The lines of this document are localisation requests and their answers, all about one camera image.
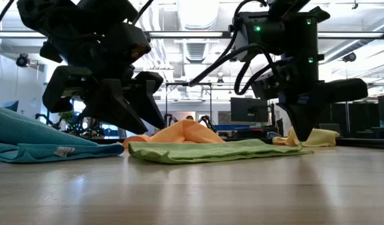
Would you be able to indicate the orange microfiber towel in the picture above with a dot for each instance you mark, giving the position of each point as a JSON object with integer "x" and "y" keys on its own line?
{"x": 185, "y": 131}

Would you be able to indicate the black metal stand frame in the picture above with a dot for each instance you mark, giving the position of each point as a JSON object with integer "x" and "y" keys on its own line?
{"x": 176, "y": 83}

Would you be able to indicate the blue microfiber towel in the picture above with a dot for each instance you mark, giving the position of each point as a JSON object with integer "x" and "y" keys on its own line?
{"x": 38, "y": 137}

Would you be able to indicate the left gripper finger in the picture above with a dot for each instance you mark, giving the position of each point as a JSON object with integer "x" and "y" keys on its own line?
{"x": 114, "y": 106}
{"x": 151, "y": 109}

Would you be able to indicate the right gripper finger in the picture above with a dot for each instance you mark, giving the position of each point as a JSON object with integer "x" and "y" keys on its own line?
{"x": 312, "y": 109}
{"x": 293, "y": 112}

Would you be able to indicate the lime green microfiber towel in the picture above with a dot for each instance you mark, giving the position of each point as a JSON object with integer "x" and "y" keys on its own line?
{"x": 210, "y": 151}

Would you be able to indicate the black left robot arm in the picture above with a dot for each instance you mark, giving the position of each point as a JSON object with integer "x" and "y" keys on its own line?
{"x": 70, "y": 15}

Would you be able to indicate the background black robot arm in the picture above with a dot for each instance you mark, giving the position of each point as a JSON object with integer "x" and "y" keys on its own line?
{"x": 207, "y": 122}
{"x": 171, "y": 120}

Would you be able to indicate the person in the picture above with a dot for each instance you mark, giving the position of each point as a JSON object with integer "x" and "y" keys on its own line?
{"x": 189, "y": 117}

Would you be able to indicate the yellow microfiber towel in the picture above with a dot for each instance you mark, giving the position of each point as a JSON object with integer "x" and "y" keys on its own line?
{"x": 320, "y": 137}

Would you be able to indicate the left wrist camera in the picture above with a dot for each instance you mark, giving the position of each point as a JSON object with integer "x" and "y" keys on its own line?
{"x": 139, "y": 43}

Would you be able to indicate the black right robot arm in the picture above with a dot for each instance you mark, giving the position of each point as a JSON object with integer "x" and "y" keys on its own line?
{"x": 292, "y": 34}

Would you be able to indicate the silver ventilation duct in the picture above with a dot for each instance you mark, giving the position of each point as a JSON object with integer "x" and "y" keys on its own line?
{"x": 196, "y": 12}

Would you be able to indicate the black computer monitor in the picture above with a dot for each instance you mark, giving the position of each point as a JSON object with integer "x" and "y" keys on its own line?
{"x": 248, "y": 109}

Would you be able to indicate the dark office partition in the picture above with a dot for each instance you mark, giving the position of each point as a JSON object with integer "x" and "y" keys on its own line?
{"x": 367, "y": 115}

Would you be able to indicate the LED light bar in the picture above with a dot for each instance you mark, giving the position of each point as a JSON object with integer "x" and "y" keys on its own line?
{"x": 185, "y": 34}

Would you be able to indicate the black round fixture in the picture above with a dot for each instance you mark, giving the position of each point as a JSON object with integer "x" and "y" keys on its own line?
{"x": 22, "y": 60}
{"x": 349, "y": 57}

